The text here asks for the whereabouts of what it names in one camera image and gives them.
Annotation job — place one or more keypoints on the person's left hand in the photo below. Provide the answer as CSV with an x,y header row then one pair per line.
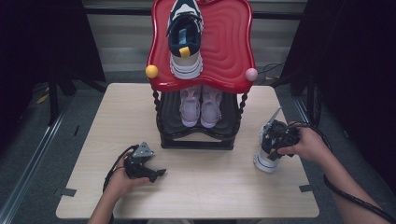
x,y
120,183

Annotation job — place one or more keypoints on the metal floor rail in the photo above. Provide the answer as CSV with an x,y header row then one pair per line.
x,y
28,161
303,109

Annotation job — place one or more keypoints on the navy and white sneaker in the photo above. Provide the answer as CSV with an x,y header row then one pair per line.
x,y
266,161
185,37

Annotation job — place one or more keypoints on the red and black shoe rack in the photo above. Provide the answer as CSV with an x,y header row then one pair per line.
x,y
224,46

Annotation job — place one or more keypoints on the yellow floor tape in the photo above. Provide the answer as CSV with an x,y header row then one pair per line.
x,y
42,99

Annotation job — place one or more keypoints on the black metal stand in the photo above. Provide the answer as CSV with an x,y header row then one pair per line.
x,y
53,99
313,102

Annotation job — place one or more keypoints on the purple jelly sandal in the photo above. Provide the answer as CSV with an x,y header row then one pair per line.
x,y
190,109
211,109

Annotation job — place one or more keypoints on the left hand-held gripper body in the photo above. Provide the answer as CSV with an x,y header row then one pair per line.
x,y
143,151

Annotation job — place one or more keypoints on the dark curtain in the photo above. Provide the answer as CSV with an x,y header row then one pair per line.
x,y
31,46
358,62

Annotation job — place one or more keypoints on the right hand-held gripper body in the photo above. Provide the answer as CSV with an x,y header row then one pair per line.
x,y
280,135

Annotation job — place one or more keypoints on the grey tape piece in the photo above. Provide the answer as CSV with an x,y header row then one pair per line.
x,y
68,192
306,188

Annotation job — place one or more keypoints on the black floor tape strip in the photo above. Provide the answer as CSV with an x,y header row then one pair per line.
x,y
76,130

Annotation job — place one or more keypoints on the person's right hand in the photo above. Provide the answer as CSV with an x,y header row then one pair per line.
x,y
311,144

